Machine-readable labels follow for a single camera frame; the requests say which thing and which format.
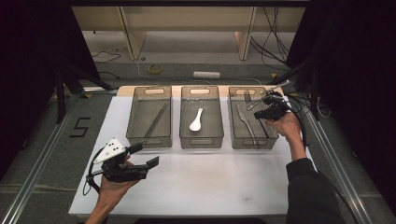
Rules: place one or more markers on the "white power strip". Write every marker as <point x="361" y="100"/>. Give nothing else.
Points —
<point x="206" y="74"/>

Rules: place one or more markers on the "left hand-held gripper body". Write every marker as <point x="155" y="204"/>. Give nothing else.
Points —
<point x="121" y="172"/>

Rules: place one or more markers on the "yellow tape roll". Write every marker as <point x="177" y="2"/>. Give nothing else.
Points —
<point x="155" y="68"/>

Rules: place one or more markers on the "black curtain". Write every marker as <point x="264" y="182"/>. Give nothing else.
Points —
<point x="351" y="62"/>
<point x="34" y="62"/>

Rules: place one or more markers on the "beige wooden shelf unit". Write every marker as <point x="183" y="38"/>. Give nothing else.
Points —
<point x="186" y="21"/>

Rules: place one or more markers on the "black tripod stand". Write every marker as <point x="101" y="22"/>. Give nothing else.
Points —
<point x="314" y="93"/>
<point x="62" y="93"/>

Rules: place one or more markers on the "white ceramic spoon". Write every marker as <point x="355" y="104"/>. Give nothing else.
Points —
<point x="195" y="125"/>

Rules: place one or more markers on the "metal fork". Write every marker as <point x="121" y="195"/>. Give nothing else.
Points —
<point x="247" y="95"/>

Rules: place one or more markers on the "metal floor rail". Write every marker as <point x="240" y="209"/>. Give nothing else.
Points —
<point x="345" y="186"/>
<point x="37" y="174"/>

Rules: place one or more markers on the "person's right hand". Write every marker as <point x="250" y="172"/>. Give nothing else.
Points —
<point x="288" y="127"/>

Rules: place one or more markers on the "metal chopstick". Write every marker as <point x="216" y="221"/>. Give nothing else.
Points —
<point x="158" y="119"/>
<point x="155" y="119"/>

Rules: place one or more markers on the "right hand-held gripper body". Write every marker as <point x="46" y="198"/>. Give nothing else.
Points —
<point x="277" y="107"/>

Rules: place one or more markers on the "smoky clear plastic bin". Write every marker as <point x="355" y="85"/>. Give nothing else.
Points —
<point x="140" y="124"/>
<point x="208" y="124"/>
<point x="246" y="130"/>

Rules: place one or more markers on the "person's left hand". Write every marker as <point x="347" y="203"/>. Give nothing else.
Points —
<point x="112" y="189"/>

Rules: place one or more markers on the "metal table knife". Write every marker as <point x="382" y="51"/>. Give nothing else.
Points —
<point x="246" y="123"/>

